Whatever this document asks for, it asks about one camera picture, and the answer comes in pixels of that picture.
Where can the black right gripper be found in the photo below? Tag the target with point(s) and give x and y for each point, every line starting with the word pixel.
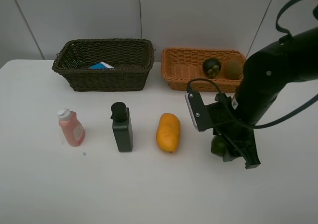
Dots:
pixel 248 105

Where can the green avocado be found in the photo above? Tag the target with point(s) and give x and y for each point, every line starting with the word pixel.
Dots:
pixel 218 146

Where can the brown kiwi fruit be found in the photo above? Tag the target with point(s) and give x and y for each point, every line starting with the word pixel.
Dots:
pixel 232 70

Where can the dark mangosteen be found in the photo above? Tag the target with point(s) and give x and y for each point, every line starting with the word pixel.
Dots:
pixel 211 67

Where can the blue object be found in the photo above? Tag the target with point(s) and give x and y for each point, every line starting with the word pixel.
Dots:
pixel 98 66

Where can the white pink marker pen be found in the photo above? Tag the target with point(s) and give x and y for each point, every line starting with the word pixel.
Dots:
pixel 107 65

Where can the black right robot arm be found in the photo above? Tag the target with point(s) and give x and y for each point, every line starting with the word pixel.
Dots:
pixel 265 74

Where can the yellow mango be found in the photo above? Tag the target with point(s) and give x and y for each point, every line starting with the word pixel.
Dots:
pixel 168 133

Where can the orange wicker basket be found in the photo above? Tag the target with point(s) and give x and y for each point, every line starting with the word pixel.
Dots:
pixel 180 65

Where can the black pump bottle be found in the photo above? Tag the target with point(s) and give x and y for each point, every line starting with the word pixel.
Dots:
pixel 122 127

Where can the dark brown wicker basket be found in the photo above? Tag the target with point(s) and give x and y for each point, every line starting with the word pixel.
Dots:
pixel 132 60

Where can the pink bottle white cap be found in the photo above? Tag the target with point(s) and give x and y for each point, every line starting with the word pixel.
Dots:
pixel 71 127

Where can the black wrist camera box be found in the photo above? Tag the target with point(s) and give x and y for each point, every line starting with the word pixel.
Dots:
pixel 198 111

